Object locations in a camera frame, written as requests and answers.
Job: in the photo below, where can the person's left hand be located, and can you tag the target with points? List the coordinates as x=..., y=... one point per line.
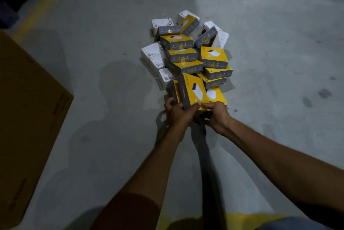
x=177, y=116

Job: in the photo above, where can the person's right hand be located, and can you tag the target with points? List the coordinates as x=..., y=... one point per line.
x=219, y=118

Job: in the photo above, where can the pile of small product boxes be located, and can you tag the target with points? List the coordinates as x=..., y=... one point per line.
x=212, y=56

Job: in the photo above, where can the person's left forearm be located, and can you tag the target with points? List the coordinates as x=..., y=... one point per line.
x=150, y=173

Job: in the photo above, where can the person's right forearm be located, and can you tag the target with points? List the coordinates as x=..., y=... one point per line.
x=268, y=162

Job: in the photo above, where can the brown cardboard box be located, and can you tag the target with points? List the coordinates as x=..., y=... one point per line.
x=27, y=130

